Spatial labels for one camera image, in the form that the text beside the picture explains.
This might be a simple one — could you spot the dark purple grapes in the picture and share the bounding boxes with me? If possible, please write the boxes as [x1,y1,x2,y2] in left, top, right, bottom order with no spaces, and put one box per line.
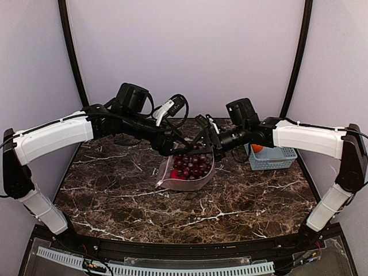
[171,154,213,181]

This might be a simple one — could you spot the black frame post left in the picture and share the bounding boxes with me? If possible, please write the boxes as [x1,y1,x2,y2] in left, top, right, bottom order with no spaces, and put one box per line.
[57,0,89,107]

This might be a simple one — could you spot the light blue cable duct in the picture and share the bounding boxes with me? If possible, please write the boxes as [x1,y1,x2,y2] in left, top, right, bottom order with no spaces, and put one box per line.
[36,246,275,275]

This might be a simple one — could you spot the black front rail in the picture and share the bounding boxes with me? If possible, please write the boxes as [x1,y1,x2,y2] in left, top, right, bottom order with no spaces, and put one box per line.
[48,221,343,268]

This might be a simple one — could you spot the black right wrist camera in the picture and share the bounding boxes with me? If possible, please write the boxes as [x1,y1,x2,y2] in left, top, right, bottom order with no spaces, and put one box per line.
[195,114,221,135]

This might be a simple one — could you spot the light blue perforated basket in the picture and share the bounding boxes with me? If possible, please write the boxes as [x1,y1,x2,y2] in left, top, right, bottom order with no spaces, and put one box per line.
[244,144,297,171]

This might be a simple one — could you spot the black frame post right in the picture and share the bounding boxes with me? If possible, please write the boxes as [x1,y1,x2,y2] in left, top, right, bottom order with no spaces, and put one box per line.
[279,0,313,117]

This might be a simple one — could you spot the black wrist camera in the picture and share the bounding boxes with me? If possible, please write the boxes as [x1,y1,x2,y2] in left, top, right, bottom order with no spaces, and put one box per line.
[195,114,221,135]
[151,94,189,127]

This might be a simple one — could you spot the orange fruit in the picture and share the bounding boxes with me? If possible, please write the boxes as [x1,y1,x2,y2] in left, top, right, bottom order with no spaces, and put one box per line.
[251,144,264,153]

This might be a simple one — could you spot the black frame post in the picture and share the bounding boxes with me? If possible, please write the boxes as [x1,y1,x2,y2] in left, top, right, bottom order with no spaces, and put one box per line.
[57,0,89,107]
[279,0,313,117]

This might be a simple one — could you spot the red apple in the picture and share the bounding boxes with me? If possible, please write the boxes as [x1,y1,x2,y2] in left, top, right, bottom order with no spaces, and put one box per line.
[170,169,186,180]

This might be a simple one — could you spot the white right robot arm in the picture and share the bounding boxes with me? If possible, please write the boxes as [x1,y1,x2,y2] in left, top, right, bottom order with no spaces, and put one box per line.
[175,151,340,239]

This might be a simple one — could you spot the clear zip top bag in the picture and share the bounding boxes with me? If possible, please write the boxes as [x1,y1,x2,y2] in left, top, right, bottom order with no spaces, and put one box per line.
[155,152,215,191]

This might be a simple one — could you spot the white zipper slider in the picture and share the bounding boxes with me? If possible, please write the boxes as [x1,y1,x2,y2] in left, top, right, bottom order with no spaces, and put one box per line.
[155,180,163,187]

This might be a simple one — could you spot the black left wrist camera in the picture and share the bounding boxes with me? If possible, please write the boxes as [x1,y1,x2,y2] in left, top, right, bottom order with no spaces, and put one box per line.
[151,94,189,127]

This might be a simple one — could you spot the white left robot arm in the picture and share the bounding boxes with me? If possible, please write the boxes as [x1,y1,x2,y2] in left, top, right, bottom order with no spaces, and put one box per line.
[1,104,182,235]

